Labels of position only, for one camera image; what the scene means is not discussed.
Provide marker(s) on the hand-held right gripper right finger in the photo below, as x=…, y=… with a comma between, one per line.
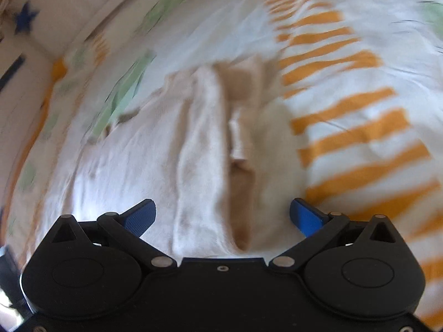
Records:
x=304, y=216

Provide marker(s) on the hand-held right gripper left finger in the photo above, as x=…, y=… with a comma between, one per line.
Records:
x=140, y=216

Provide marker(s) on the beige small garment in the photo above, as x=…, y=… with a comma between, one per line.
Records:
x=204, y=145

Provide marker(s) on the white printed blanket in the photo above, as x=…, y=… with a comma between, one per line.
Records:
x=346, y=86

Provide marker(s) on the orange bed sheet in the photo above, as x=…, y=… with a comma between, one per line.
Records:
x=59, y=67

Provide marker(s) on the blue star decoration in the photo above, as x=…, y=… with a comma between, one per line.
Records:
x=26, y=17

